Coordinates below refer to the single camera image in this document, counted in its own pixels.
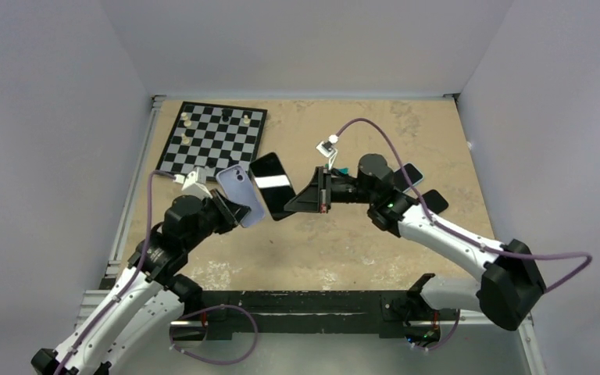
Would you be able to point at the black white chessboard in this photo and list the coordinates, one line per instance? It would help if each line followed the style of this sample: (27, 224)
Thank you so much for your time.
(229, 143)

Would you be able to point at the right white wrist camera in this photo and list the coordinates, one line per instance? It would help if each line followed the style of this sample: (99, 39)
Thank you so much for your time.
(328, 149)

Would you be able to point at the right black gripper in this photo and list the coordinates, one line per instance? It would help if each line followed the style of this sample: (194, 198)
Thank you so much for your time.
(317, 196)

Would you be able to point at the black chess piece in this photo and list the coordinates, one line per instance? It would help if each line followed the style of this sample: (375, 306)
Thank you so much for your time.
(226, 115)
(210, 163)

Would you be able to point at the phone in dark case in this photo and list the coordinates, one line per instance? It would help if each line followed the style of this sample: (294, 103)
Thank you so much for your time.
(435, 201)

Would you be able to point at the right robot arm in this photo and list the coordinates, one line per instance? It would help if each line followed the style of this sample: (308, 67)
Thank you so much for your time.
(505, 281)

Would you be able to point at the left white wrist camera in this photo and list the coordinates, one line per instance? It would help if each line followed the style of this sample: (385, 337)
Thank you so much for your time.
(193, 183)

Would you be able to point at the black phone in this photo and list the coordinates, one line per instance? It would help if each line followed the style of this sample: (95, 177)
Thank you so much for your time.
(273, 184)

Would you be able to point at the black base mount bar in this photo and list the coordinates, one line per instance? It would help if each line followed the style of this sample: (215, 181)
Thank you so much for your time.
(385, 314)

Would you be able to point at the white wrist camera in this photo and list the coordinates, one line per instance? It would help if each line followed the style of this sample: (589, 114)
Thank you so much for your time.
(328, 149)
(193, 183)

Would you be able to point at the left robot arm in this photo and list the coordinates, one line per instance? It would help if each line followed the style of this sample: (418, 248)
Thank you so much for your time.
(149, 294)

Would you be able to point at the lilac phone case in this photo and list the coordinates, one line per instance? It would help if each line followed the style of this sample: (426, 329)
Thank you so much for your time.
(237, 186)

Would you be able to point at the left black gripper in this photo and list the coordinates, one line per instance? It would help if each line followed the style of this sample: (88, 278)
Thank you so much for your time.
(231, 214)

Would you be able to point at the phone in blue case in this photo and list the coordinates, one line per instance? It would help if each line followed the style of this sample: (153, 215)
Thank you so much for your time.
(406, 177)

